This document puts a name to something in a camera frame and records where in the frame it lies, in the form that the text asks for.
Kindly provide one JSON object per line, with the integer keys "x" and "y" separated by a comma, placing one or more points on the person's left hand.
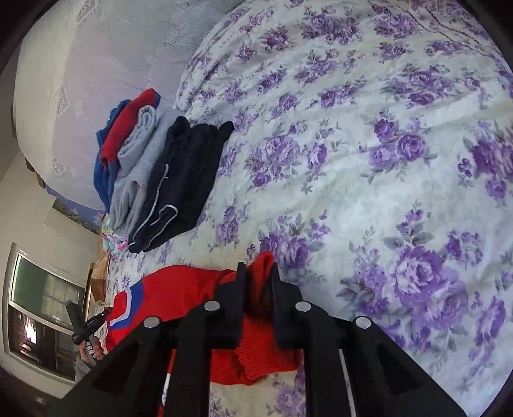
{"x": 87, "y": 352}

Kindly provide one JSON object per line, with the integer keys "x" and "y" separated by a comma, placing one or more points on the window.
{"x": 40, "y": 288}

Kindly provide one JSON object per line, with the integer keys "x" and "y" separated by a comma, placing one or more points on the blue printed mattress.
{"x": 80, "y": 212}

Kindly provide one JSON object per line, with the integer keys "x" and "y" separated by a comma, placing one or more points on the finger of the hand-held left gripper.
{"x": 103, "y": 313}

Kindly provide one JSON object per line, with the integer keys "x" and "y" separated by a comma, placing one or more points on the red blue white sweater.
{"x": 188, "y": 288}

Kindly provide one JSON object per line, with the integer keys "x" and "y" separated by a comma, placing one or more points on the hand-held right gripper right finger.
{"x": 286, "y": 320}

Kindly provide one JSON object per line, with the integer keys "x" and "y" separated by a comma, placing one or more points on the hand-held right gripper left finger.
{"x": 234, "y": 316}

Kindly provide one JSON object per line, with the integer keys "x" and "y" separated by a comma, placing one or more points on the folded grey pants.
{"x": 132, "y": 188}

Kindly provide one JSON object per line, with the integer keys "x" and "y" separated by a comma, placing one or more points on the folded blue red pants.
{"x": 120, "y": 132}

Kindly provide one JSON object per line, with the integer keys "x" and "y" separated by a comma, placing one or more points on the cardboard box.
{"x": 34, "y": 170}

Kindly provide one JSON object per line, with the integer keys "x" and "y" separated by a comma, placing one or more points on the person's left forearm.
{"x": 81, "y": 369}

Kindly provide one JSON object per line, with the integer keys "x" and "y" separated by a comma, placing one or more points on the white lace cover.
{"x": 80, "y": 80}

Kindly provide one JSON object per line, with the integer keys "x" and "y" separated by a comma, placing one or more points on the folded pink floral blanket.
{"x": 114, "y": 244}

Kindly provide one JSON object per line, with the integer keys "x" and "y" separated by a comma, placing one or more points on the folded dark navy pants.
{"x": 184, "y": 180}

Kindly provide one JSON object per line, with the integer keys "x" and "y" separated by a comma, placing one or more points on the tan pillow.
{"x": 100, "y": 276}

